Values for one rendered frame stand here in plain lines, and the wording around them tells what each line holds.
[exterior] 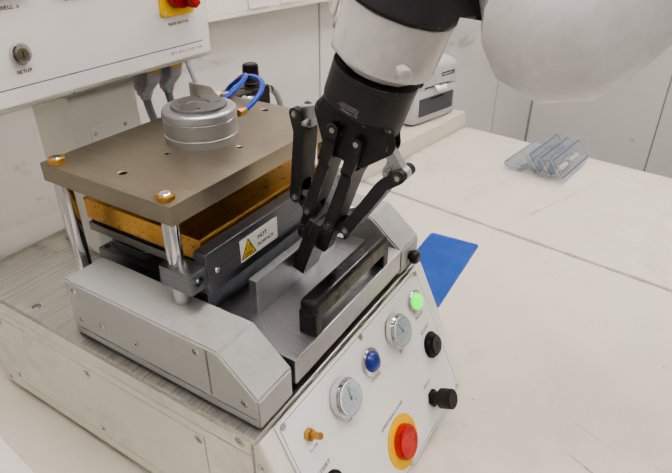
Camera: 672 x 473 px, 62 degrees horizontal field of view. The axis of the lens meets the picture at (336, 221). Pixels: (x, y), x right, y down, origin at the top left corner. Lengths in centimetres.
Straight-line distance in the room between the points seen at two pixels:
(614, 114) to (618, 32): 268
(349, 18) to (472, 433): 54
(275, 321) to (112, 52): 36
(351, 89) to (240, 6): 91
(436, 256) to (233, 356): 64
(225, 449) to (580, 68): 44
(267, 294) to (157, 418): 17
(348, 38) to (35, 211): 90
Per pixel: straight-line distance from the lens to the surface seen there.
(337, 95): 46
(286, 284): 61
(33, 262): 82
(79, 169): 59
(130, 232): 62
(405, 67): 43
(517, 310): 98
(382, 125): 46
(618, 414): 86
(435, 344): 74
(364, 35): 43
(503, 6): 35
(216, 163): 57
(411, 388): 71
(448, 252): 110
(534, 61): 35
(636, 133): 302
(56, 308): 72
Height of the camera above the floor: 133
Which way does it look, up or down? 30 degrees down
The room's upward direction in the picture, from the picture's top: straight up
